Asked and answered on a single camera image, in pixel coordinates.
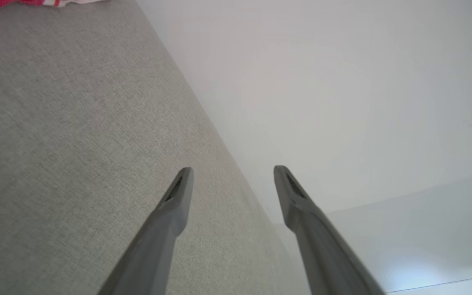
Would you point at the grey fabric sofa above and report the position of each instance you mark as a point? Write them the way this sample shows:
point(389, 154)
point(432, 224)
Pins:
point(55, 123)

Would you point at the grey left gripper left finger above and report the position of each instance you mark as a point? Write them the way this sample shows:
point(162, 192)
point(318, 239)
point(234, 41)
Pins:
point(158, 237)

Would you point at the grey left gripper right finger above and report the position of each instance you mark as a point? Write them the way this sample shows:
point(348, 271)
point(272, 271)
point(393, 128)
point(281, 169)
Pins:
point(322, 254)

